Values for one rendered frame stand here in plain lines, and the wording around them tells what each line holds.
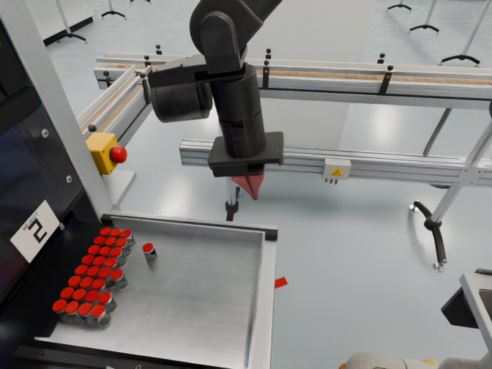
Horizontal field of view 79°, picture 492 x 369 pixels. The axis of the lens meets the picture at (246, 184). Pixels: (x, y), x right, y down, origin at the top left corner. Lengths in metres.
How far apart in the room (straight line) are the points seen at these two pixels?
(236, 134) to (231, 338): 0.34
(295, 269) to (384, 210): 0.76
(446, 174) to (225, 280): 1.32
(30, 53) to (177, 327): 0.49
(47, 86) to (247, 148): 0.36
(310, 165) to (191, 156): 0.60
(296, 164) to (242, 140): 1.15
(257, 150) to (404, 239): 1.67
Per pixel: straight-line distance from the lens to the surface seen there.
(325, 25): 1.84
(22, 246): 0.59
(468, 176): 1.76
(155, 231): 0.71
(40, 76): 0.60
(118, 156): 0.74
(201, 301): 0.59
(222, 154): 0.41
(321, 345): 1.53
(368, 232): 1.95
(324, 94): 1.30
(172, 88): 0.38
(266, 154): 0.40
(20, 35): 0.58
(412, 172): 1.64
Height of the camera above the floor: 1.41
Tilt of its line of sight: 42 degrees down
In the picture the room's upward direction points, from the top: straight up
